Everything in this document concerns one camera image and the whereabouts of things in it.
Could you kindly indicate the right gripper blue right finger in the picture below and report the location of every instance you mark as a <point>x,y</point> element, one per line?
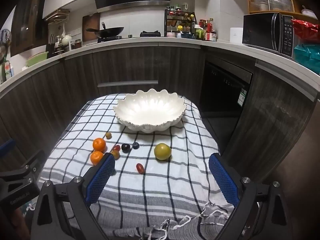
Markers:
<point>260,210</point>

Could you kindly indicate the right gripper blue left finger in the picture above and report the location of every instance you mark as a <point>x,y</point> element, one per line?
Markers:
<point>81,192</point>

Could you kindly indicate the orange mandarin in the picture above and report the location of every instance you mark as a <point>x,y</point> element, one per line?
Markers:
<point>99,144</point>
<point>95,157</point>

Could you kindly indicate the small brown longan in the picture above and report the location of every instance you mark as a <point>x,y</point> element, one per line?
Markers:
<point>116,154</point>
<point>108,135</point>

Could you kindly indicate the blueberry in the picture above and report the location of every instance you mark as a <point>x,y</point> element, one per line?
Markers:
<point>135,145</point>

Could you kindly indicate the green yellow plum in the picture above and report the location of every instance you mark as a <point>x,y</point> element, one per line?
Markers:
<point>162,151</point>

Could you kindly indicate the checked white blue cloth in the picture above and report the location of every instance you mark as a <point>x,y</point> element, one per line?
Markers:
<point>177,198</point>

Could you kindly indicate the green plastic basin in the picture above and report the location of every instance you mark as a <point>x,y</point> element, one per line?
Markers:
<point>36,59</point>

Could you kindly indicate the black dishwasher door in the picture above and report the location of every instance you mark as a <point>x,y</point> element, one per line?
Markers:
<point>223,94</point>

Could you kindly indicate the white scalloped ceramic bowl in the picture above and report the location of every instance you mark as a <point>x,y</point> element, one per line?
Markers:
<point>150,111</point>

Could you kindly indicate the white teapot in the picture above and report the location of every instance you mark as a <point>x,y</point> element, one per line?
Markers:
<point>65,38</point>

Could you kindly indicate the teal plastic bag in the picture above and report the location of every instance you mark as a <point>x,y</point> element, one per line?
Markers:
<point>308,55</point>

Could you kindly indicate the black wok pan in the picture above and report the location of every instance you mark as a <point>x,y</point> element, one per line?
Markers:
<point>106,32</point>

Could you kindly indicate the wooden cutting board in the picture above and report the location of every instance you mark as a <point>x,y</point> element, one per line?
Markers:
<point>90,21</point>

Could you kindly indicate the white square box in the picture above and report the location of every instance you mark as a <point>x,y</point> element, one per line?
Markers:
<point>235,35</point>

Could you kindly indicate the black microwave oven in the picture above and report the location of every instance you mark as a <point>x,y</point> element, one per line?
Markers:
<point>270,31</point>

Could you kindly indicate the red label sauce bottle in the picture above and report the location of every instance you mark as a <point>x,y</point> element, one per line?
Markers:
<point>210,33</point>

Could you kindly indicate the red plastic bag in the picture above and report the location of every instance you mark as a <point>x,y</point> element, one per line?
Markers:
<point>306,31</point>

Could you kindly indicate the black spice rack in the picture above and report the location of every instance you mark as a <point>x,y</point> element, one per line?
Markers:
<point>179,23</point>

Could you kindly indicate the silver drawer handle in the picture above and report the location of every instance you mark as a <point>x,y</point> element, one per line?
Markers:
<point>128,83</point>

